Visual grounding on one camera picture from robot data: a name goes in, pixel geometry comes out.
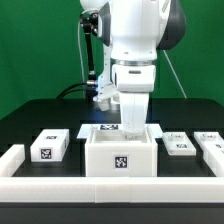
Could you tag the white cabinet body box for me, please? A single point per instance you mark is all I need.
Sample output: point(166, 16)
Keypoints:
point(109, 153)

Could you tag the white cabinet door panel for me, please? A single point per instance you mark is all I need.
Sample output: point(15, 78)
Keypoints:
point(212, 145)
point(178, 144)

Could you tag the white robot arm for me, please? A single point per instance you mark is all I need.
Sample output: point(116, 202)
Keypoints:
point(132, 32)

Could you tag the white small cabinet top block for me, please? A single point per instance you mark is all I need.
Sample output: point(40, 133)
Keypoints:
point(50, 145)

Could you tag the white marker base sheet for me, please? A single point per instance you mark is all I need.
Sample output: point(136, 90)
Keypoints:
point(85, 129)

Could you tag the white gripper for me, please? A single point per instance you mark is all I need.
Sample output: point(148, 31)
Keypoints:
point(133, 83)

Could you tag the white U-shaped fence wall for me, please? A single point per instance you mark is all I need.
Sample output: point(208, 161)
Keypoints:
point(102, 190)

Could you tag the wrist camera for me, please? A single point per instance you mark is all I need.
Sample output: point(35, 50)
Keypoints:
point(104, 94)

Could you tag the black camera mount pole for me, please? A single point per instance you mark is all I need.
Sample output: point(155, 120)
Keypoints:
point(90, 43)

